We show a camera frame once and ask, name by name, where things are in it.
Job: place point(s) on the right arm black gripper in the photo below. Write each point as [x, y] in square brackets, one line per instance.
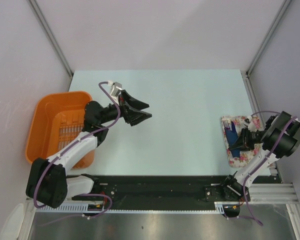
[243, 143]

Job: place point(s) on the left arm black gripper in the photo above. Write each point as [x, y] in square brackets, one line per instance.
[133, 116]

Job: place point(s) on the purple iridescent fork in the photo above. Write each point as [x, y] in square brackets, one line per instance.
[226, 125]

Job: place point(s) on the dark blue paper napkin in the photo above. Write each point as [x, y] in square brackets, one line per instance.
[232, 136]

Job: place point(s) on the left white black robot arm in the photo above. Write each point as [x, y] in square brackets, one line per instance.
[48, 184]

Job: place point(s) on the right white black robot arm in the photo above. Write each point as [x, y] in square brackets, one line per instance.
[281, 139]

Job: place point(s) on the floral cloth mat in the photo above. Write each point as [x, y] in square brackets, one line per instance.
[245, 156]

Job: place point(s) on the orange plastic basket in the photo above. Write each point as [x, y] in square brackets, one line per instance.
[58, 119]

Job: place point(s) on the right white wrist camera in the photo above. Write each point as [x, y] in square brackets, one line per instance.
[252, 123]

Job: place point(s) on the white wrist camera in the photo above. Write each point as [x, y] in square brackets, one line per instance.
[115, 89]
[252, 123]

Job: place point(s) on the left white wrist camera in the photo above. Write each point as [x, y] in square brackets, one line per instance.
[115, 89]

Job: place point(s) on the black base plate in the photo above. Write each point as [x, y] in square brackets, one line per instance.
[161, 193]

